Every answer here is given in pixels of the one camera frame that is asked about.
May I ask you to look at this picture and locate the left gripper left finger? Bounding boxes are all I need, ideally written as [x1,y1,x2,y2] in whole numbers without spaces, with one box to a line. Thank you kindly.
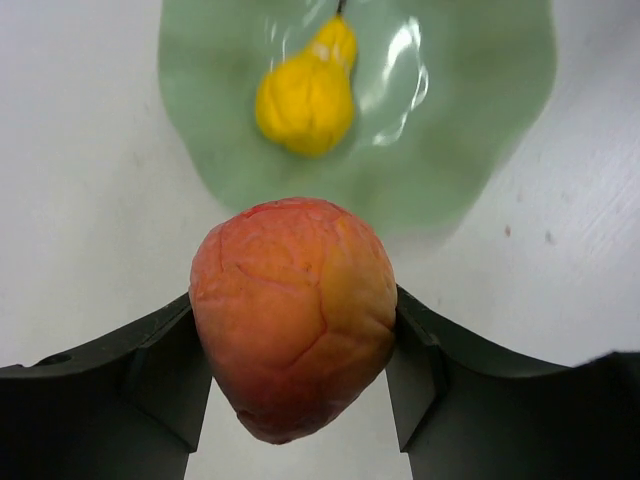
[1,295,212,479]

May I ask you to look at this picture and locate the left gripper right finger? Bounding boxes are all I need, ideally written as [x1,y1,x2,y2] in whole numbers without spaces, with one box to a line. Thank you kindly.
[386,290,639,479]

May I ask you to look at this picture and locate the yellow fake pear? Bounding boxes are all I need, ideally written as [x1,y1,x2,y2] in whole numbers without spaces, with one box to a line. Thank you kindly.
[255,1,358,157]

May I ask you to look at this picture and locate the green scalloped fruit bowl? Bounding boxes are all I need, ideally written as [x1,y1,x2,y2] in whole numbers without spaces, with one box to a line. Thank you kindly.
[158,1,557,234]

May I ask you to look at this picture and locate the red orange fake peach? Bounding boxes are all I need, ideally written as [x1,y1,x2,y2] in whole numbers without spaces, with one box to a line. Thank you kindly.
[189,197,398,445]

